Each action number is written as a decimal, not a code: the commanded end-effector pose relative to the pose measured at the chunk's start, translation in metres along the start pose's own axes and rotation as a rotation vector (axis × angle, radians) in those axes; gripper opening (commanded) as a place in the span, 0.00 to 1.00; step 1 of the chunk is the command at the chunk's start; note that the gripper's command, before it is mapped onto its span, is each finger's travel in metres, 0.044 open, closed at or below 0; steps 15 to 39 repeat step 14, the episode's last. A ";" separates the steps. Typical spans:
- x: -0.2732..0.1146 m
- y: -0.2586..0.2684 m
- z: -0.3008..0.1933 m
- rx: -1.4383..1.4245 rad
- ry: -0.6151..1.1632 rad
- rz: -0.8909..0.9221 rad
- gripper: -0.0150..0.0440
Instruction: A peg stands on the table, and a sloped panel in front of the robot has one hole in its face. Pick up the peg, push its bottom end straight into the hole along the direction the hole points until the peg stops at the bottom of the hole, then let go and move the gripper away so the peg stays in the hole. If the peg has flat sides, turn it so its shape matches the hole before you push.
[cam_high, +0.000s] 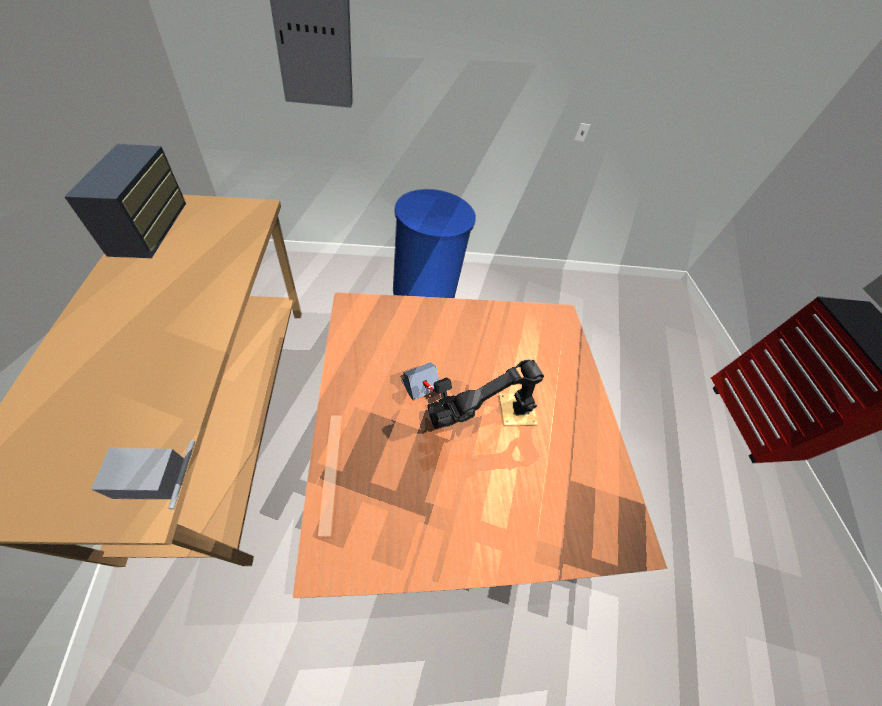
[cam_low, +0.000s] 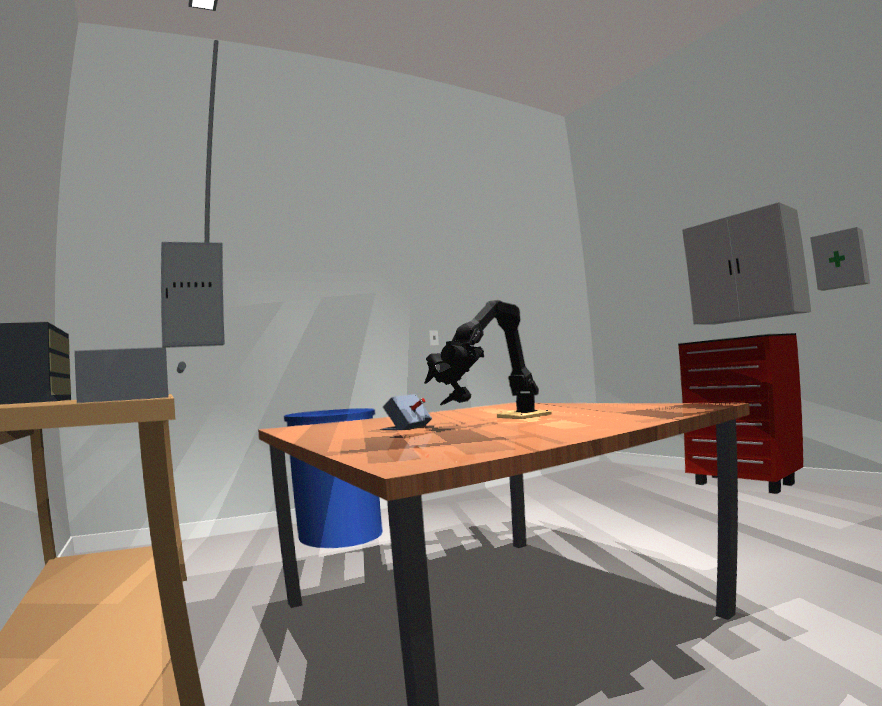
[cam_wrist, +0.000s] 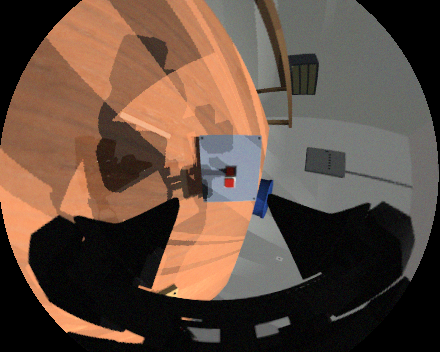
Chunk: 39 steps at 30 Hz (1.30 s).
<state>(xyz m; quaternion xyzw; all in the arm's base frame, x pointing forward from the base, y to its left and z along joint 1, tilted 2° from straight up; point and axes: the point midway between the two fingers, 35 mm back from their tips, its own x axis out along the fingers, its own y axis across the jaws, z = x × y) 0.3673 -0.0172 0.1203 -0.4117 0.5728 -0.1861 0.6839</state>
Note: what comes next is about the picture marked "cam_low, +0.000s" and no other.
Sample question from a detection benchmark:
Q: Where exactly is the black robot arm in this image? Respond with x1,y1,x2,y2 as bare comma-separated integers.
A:
431,300,539,413

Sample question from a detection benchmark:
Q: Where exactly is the grey metal panel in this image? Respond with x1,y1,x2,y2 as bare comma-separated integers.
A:
382,394,432,430

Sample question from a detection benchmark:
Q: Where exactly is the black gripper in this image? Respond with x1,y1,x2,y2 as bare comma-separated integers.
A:
424,353,471,405

